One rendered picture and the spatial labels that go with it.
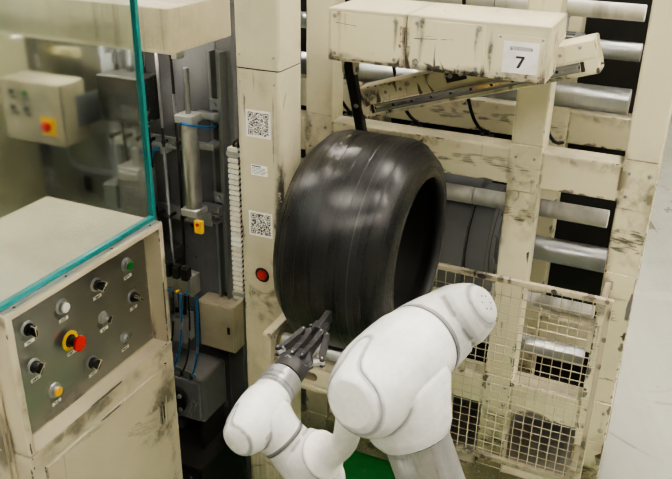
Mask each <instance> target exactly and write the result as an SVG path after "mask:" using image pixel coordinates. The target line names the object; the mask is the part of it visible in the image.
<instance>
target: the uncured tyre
mask: <svg viewBox="0 0 672 479"><path fill-rule="evenodd" d="M446 208H447V191H446V180H445V174H444V170H443V167H442V165H441V163H440V161H439V160H438V159H437V157H436V156H435V155H434V153H433V152H432V151H431V149H430V148H429V147H428V146H427V145H426V144H424V143H422V142H420V141H418V140H416V139H414V138H408V137H402V136H395V135H388V134H382V133H375V132H369V131H362V130H355V129H349V130H342V131H337V132H334V133H332V134H330V135H329V136H327V137H326V138H325V139H324V140H322V141H321V142H320V143H319V144H317V145H316V146H315V147H314V148H312V149H311V150H310V151H309V153H308V154H307V155H306V156H305V157H304V159H303V160H302V162H301V163H300V165H299V166H298V168H297V170H296V172H295V174H294V176H293V178H292V180H291V182H290V184H289V187H288V189H287V192H286V195H285V198H284V201H283V204H282V207H281V211H280V215H279V219H278V224H277V229H276V235H275V242H274V251H273V280H274V288H275V293H276V297H277V301H278V303H279V306H280V308H281V310H282V312H283V314H284V316H285V317H286V319H287V321H288V323H289V325H290V326H291V328H292V329H293V330H294V331H295V332H296V331H297V330H298V329H300V328H301V327H303V326H304V327H306V328H309V324H313V323H314V322H315V321H316V320H319V319H320V318H321V316H322V315H323V314H324V312H325V311H326V310H329V311H332V322H331V323H330V329H329V330H328V333H329V337H330V343H329V346H333V347H337V348H341V349H344V350H345V349H346V347H347V346H348V345H349V344H350V343H351V342H352V341H353V340H354V339H355V338H356V337H357V336H358V335H360V334H361V333H362V332H363V331H364V330H365V329H367V328H368V327H369V326H370V325H372V324H373V323H374V322H376V321H377V320H378V319H380V318H381V317H383V316H384V315H386V314H389V313H391V312H393V311H394V310H396V309H397V308H399V307H400V306H402V305H404V304H406V303H407V302H410V301H412V300H414V299H416V298H418V297H421V296H423V295H426V294H428V293H430V292H431V290H432V287H433V284H434V280H435V277H436V273H437V269H438V265H439V260H440V255H441V250H442V244H443V238H444V231H445V222H446Z"/></svg>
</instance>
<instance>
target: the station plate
mask: <svg viewBox="0 0 672 479"><path fill-rule="evenodd" d="M539 50H540V44H537V43H527V42H517V41H506V40H504V49H503V58H502V68H501V72H507V73H516V74H525V75H534V76H536V74H537V66H538V58H539Z"/></svg>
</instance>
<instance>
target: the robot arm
mask: <svg viewBox="0 0 672 479"><path fill-rule="evenodd" d="M496 317H497V309H496V305H495V303H494V300H493V299H492V297H491V295H490V294H489V293H488V292H487V291H486V290H485V289H484V288H482V287H479V286H477V285H475V284H471V283H458V284H450V285H446V286H443V287H441V288H438V289H436V290H434V291H432V292H430V293H428V294H426V295H423V296H421V297H418V298H416V299H414V300H412V301H410V302H407V303H406V304H404V305H402V306H400V307H399V308H397V309H396V310H394V311H393V312H391V313H389V314H386V315H384V316H383V317H381V318H380V319H378V320H377V321H376V322H374V323H373V324H372V325H370V326H369V327H368V328H367V329H365V330H364V331H363V332H362V333H361V334H360V335H358V336H357V337H356V338H355V339H354V340H353V341H352V342H351V343H350V344H349V345H348V346H347V347H346V349H345V350H344V351H343V352H342V354H341V355H340V357H339V358H338V360H337V362H336V364H335V366H334V368H333V370H332V372H331V375H330V378H329V381H328V385H327V397H328V402H329V405H330V408H331V410H332V413H333V414H334V416H335V426H334V432H333V434H332V433H330V432H328V431H326V430H316V429H313V428H309V429H308V428H306V427H305V426H304V425H303V424H302V423H301V422H300V421H299V419H298V418H297V417H296V415H295V413H294V411H293V409H292V407H291V404H292V402H293V400H294V399H295V397H296V396H297V394H298V393H299V391H300V389H301V383H302V381H303V380H304V378H305V377H306V375H307V373H308V371H310V370H311V369H313V367H314V366H319V365H320V367H321V368H324V367H325V356H326V353H327V349H328V346H329V343H330V337H329V333H328V330H329V329H330V323H331V322H332V311H329V310H326V311H325V312H324V314H323V315H322V316H321V318H320V319H319V320H316V321H315V322H314V323H313V324H309V328H306V327H304V326H303V327H301V328H300V329H298V330H297V331H296V332H295V333H294V334H292V335H291V336H290V337H289V338H287V339H286V340H285V341H284V342H283V343H280V344H278V345H276V346H275V351H276V356H279V358H278V359H277V360H276V362H275V363H274V364H271V365H269V366H268V367H267V368H266V370H265V371H264V372H263V374H262V375H261V376H260V377H259V378H258V380H257V381H256V383H255V384H253V385H252V386H250V387H249V388H248V389H247V390H246V391H245V392H244V393H243V394H242V395H241V397H240V398H239V399H238V401H237V402H236V404H235V405H234V407H233V409H232V410H231V412H230V414H229V416H228V418H227V420H226V423H225V426H224V429H223V436H224V440H225V442H226V444H227V445H228V447H229V448H230V449H231V450H232V451H233V452H235V453H236V454H238V455H241V456H251V455H255V454H257V453H260V452H261V453H263V454H264V455H265V456H266V457H267V458H268V459H269V460H270V461H271V463H272V464H273V466H274V467H275V469H276V470H277V471H278V472H279V473H280V475H281V476H282V477H283V478H284V479H346V478H345V471H344V468H343V462H344V461H346V460H347V459H348V458H349V457H350V456H351V455H352V454H353V452H354V451H355V449H356V448H357V445H358V443H359V440H360V437H362V438H366V439H370V441H371V442H372V443H373V445H374V446H375V447H377V448H378V449H379V450H381V451H382V452H383V453H385V454H387V456H388V459H389V462H390V465H391V467H392V470H393V473H394V476H395V478H396V479H465V476H464V473H463V470H462V467H461V464H460V461H459V458H458V455H457V452H456V450H455V447H454V444H453V441H452V438H451V435H450V432H449V429H450V426H451V422H452V404H451V373H452V372H453V371H454V370H455V369H456V368H457V367H458V366H459V365H460V364H461V363H462V361H463V360H464V359H465V358H466V357H467V356H468V355H469V353H470V352H471V351H472V347H474V346H476V345H478V344H480V343H481V342H482V341H483V340H484V339H485V338H486V337H487V336H488V335H489V333H490V332H491V330H492V329H493V327H494V326H495V323H496ZM314 334H315V336H314ZM312 338H313V339H312ZM321 342H322V343H321ZM320 344H321V346H320V349H319V353H318V355H317V357H316V358H315V360H313V358H312V356H313V354H314V352H315V351H316V349H317V348H318V346H319V345H320Z"/></svg>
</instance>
